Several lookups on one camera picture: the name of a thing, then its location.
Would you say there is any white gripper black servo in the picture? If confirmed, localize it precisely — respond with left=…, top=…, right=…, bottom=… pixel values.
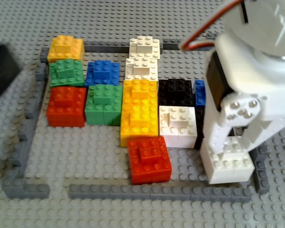
left=202, top=34, right=285, bottom=157

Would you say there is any white lego cube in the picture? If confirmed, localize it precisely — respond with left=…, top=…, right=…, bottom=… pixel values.
left=124, top=57, right=159, bottom=81
left=159, top=105, right=198, bottom=149
left=129, top=35, right=161, bottom=60
left=199, top=136, right=256, bottom=185

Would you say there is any blue lego cube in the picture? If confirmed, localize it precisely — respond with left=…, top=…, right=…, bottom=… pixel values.
left=85, top=60, right=121, bottom=88
left=194, top=79, right=208, bottom=107

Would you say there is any black lego cube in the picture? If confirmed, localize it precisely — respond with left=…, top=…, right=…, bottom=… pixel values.
left=158, top=78, right=196, bottom=107

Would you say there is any red lego cube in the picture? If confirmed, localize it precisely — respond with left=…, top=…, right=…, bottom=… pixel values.
left=46, top=85, right=87, bottom=128
left=127, top=135, right=173, bottom=185

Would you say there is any yellow lego cube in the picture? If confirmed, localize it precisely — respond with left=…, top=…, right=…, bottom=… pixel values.
left=120, top=104, right=161, bottom=148

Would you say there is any orange-yellow lego cube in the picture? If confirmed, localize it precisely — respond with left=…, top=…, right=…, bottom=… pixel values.
left=123, top=79, right=159, bottom=105
left=47, top=35, right=85, bottom=64

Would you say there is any green lego cube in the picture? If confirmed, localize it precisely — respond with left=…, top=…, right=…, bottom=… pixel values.
left=84, top=84, right=123, bottom=126
left=49, top=59, right=86, bottom=88

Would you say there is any gray lego baseplate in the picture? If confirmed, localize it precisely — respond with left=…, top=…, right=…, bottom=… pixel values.
left=0, top=0, right=285, bottom=228

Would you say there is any blurred black object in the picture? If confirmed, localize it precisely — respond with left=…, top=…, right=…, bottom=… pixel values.
left=0, top=43, right=21, bottom=99

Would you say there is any dark gray lego wall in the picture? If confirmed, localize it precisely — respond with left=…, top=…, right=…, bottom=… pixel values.
left=68, top=183, right=252, bottom=203
left=1, top=62, right=51, bottom=200
left=250, top=142, right=272, bottom=195
left=39, top=33, right=217, bottom=64

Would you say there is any red brown orange servo cable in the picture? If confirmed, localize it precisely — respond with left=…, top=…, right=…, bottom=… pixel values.
left=178, top=0, right=244, bottom=52

